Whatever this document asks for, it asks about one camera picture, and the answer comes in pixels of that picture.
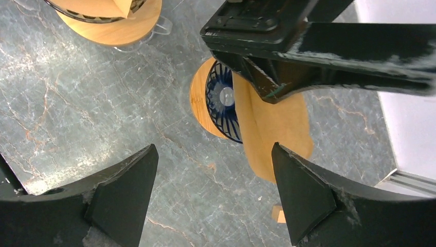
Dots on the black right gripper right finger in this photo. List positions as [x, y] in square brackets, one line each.
[322, 208]

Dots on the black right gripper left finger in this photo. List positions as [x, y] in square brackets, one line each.
[107, 208]

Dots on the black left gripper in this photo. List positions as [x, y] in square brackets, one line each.
[245, 36]

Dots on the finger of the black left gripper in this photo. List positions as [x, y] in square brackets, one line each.
[397, 58]

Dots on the blue plastic dripper cone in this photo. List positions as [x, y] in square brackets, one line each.
[220, 101]

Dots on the wooden dripper ring holder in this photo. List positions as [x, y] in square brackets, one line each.
[197, 98]

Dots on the brown paper coffee filter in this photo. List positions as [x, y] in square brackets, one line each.
[99, 8]

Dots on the glass dripper with wooden collar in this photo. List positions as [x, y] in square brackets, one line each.
[125, 34]

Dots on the small wooden cube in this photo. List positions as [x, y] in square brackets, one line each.
[277, 214]

